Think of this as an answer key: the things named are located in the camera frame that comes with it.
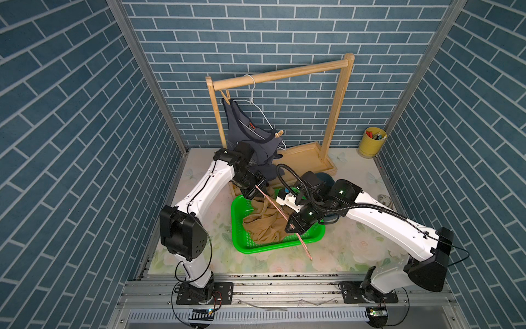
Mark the dark grey tank top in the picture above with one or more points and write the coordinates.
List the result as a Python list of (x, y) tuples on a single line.
[(264, 143)]

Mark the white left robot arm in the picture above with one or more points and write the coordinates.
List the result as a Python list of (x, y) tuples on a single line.
[(181, 226)]

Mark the floral table mat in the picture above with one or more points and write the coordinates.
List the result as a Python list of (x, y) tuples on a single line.
[(347, 246)]

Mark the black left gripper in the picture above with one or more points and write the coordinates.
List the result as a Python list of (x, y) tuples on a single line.
[(253, 191)]

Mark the yellow pen cup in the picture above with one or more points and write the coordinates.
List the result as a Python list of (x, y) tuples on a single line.
[(372, 142)]

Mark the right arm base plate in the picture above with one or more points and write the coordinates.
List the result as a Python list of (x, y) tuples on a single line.
[(353, 293)]

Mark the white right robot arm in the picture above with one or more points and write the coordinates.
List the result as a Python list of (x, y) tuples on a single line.
[(427, 261)]

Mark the wooden clothes rack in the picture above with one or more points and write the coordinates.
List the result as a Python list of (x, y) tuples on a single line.
[(307, 103)]

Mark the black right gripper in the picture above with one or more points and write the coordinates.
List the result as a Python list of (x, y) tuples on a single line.
[(299, 226)]

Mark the dark teal plastic bin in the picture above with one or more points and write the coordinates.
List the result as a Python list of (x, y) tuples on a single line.
[(326, 177)]

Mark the green plastic basket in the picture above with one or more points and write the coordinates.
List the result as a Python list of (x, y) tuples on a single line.
[(240, 208)]

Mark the pink wire hanger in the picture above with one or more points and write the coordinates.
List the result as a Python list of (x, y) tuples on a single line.
[(286, 218)]

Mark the tan tank top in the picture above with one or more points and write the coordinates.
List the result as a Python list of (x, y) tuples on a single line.
[(265, 224)]

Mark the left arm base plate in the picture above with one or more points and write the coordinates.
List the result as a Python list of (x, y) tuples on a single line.
[(187, 294)]

